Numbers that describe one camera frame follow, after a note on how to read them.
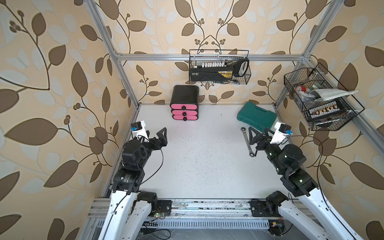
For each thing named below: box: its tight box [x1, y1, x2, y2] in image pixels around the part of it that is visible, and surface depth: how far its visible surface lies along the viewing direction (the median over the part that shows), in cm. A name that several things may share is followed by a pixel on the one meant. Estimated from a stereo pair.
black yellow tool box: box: [189, 66, 235, 82], surface depth 86 cm
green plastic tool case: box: [237, 101, 278, 131], surface depth 113 cm
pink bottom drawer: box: [172, 115, 199, 122], surface depth 110 cm
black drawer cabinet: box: [169, 85, 200, 121], surface depth 110 cm
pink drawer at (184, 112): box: [171, 110, 198, 116], surface depth 106 cm
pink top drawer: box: [170, 104, 198, 110], surface depth 101 cm
